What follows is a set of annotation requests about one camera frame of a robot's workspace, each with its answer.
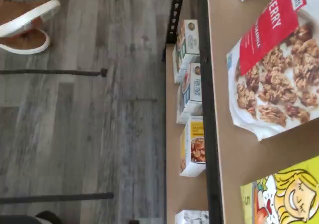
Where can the yellow apple pie oat box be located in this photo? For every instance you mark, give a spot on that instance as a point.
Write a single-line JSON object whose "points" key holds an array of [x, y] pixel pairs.
{"points": [[286, 196]]}

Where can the blue label food box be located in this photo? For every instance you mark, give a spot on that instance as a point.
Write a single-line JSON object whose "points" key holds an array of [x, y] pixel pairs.
{"points": [[194, 84]]}

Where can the wooden shelf board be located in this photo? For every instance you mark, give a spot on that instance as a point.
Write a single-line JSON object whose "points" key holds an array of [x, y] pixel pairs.
{"points": [[224, 159], [172, 146]]}

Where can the black horizontal shelf beam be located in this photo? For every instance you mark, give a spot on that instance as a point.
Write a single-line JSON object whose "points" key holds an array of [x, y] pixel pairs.
{"points": [[209, 109]]}

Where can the yellow label granola box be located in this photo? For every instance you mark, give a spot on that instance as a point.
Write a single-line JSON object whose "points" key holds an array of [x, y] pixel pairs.
{"points": [[197, 146]]}

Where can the green label food box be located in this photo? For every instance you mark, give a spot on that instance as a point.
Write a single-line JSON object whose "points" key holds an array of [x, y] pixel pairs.
{"points": [[192, 37]]}

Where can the black stand leg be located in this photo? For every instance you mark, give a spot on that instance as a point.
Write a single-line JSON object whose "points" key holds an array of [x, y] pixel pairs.
{"points": [[49, 72], [49, 198]]}

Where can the white patterned carton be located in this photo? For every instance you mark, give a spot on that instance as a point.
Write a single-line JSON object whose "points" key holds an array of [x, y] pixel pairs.
{"points": [[192, 217]]}

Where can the red label granola bag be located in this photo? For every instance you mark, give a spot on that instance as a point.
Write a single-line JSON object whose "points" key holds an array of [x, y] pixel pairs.
{"points": [[274, 72]]}

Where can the white rimmed brown shoe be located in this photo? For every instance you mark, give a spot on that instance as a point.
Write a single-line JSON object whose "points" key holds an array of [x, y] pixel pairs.
{"points": [[35, 41], [25, 21]]}

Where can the black white floor object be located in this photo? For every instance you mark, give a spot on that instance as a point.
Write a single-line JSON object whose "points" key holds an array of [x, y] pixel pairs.
{"points": [[49, 217]]}

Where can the black perforated upright post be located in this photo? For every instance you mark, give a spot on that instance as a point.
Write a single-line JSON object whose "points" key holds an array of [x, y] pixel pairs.
{"points": [[175, 15]]}

